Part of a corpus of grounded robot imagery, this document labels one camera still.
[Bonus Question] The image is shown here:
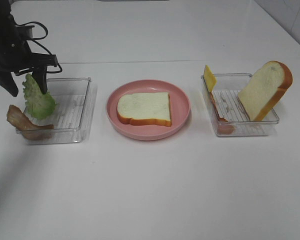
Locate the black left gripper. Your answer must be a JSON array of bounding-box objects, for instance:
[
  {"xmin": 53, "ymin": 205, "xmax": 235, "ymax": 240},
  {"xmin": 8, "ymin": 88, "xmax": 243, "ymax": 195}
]
[{"xmin": 0, "ymin": 0, "xmax": 58, "ymax": 97}]

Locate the green lettuce leaf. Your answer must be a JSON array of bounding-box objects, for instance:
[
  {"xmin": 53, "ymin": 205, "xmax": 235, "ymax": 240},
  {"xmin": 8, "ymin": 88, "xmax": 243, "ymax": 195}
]
[{"xmin": 22, "ymin": 73, "xmax": 57, "ymax": 120}]

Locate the brown bacon strip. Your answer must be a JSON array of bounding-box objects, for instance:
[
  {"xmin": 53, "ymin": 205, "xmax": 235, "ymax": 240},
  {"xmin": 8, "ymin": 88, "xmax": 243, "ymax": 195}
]
[{"xmin": 6, "ymin": 104, "xmax": 54, "ymax": 141}]

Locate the white bread slice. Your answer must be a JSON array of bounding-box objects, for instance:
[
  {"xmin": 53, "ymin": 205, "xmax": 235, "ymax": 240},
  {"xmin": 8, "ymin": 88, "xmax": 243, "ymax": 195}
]
[
  {"xmin": 117, "ymin": 92, "xmax": 172, "ymax": 127},
  {"xmin": 238, "ymin": 61, "xmax": 293, "ymax": 122}
]

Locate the yellow cheese slice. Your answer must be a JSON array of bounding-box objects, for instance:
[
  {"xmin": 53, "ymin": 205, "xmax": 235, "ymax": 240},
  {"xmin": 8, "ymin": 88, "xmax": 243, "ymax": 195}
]
[{"xmin": 203, "ymin": 65, "xmax": 217, "ymax": 101}]

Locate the pink ham strip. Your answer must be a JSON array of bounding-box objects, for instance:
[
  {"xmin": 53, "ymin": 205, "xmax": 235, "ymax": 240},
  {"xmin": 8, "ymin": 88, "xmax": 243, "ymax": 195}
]
[{"xmin": 209, "ymin": 92, "xmax": 235, "ymax": 135}]

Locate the clear plastic left tray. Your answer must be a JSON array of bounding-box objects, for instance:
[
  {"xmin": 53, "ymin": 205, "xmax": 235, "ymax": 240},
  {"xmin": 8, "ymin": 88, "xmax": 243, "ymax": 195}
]
[{"xmin": 15, "ymin": 77, "xmax": 98, "ymax": 145}]

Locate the clear plastic tray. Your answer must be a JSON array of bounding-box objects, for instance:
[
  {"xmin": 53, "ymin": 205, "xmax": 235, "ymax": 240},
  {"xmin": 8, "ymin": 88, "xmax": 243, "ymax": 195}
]
[
  {"xmin": 201, "ymin": 73, "xmax": 280, "ymax": 137},
  {"xmin": 15, "ymin": 77, "xmax": 98, "ymax": 145}
]

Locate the pink round plate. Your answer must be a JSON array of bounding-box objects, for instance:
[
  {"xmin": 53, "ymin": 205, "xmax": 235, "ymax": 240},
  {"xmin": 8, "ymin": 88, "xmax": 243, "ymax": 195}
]
[{"xmin": 106, "ymin": 79, "xmax": 191, "ymax": 141}]

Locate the clear plastic right tray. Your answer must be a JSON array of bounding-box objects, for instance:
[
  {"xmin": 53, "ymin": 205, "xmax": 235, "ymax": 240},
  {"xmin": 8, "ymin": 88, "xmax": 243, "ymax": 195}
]
[{"xmin": 201, "ymin": 73, "xmax": 280, "ymax": 137}]

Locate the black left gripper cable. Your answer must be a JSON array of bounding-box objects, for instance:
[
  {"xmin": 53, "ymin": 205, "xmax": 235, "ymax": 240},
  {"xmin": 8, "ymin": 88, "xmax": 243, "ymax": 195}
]
[{"xmin": 14, "ymin": 21, "xmax": 63, "ymax": 75}]

